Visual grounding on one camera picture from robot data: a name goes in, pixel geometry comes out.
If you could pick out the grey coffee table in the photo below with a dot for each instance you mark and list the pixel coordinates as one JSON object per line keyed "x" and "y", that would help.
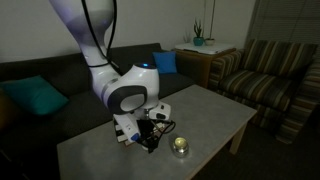
{"x": 204, "y": 118}

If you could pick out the white board on cabinet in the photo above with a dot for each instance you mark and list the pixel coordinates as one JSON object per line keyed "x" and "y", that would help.
{"x": 204, "y": 49}

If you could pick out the striped armchair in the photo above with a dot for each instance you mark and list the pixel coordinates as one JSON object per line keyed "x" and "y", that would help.
{"x": 278, "y": 79}

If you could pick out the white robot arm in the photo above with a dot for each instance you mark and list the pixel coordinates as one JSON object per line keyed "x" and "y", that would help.
{"x": 129, "y": 97}

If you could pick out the small white plant pot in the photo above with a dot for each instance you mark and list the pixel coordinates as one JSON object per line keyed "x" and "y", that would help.
{"x": 209, "y": 42}

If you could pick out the wooden side cabinet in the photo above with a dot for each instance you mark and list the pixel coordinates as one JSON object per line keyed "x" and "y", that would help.
{"x": 196, "y": 65}

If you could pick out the silver candle container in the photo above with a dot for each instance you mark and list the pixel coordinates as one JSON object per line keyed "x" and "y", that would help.
{"x": 180, "y": 147}

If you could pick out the bottom red book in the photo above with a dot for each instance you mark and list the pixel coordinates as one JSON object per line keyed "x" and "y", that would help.
{"x": 128, "y": 143}

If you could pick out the window blinds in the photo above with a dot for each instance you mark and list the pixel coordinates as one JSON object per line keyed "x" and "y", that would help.
{"x": 286, "y": 20}

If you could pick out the teal plant pot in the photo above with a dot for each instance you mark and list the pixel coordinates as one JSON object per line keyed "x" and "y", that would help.
{"x": 198, "y": 41}

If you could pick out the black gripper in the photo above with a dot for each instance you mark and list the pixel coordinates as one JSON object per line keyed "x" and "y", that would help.
{"x": 146, "y": 128}

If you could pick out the dark grey sofa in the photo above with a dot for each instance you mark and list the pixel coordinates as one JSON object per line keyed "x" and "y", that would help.
{"x": 28, "y": 142}

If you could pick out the teal cushion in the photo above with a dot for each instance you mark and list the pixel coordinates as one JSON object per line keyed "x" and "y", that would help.
{"x": 35, "y": 94}

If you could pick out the blue cushion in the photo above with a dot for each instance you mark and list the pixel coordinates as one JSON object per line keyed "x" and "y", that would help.
{"x": 165, "y": 62}

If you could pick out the middle black book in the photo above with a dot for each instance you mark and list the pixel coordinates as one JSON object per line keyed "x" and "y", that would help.
{"x": 120, "y": 136}

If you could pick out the top black orange-spined book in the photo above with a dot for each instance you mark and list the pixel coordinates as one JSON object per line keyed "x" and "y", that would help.
{"x": 116, "y": 125}

